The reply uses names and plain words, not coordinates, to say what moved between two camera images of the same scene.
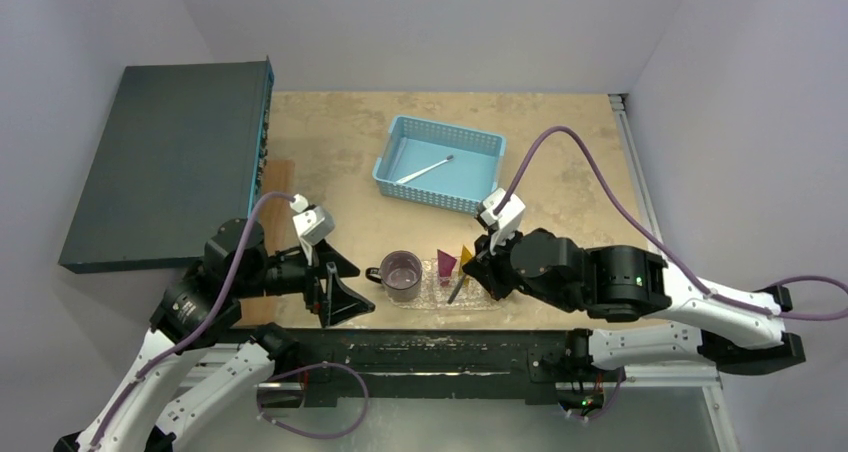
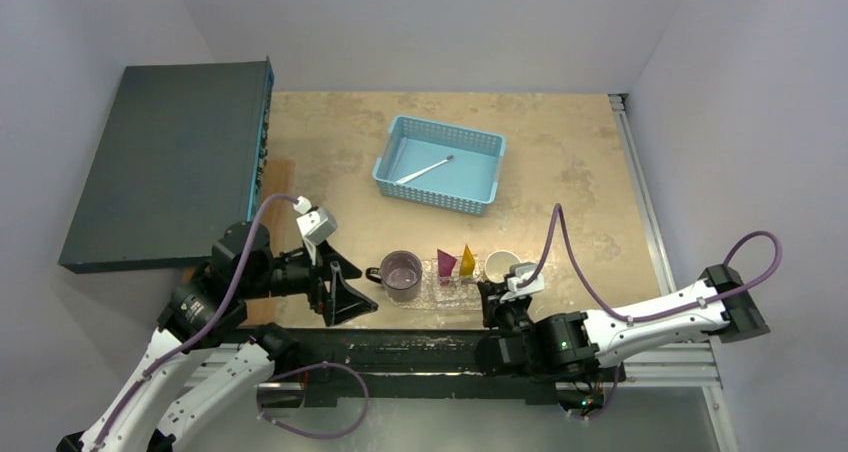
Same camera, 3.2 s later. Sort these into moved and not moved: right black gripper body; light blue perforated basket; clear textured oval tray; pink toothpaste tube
Moved: right black gripper body
Not moved: light blue perforated basket; pink toothpaste tube; clear textured oval tray
